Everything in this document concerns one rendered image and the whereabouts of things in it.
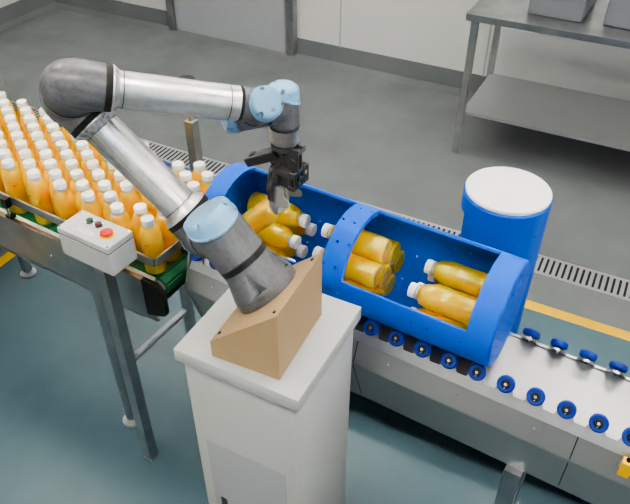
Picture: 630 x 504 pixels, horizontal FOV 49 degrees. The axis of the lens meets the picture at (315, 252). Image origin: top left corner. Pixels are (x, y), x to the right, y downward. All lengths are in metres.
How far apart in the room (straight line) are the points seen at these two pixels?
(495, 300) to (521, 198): 0.72
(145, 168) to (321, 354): 0.56
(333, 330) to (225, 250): 0.33
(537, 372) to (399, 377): 0.36
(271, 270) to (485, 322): 0.52
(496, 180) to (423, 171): 1.99
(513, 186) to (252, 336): 1.21
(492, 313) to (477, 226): 0.68
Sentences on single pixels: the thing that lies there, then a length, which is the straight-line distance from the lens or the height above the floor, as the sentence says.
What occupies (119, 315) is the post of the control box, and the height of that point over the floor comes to 0.77.
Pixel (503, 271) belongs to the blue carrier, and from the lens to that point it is 1.67.
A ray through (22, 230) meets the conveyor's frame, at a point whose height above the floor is 0.87.
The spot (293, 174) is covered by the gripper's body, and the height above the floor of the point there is 1.36.
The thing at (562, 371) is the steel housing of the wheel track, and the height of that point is 0.93.
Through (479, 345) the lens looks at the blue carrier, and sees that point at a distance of 1.68.
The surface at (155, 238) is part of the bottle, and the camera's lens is 2.08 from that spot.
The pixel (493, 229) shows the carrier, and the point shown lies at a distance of 2.26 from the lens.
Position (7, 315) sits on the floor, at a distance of 3.57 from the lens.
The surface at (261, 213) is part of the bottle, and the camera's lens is 1.86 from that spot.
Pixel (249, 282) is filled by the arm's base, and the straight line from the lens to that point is 1.45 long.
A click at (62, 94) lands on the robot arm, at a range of 1.45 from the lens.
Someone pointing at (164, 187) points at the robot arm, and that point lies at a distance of 1.56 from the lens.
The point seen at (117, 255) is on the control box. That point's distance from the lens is 2.01.
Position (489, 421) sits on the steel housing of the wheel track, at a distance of 1.86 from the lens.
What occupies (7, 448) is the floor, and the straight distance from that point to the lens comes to 3.03.
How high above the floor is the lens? 2.28
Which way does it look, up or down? 39 degrees down
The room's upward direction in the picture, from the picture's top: straight up
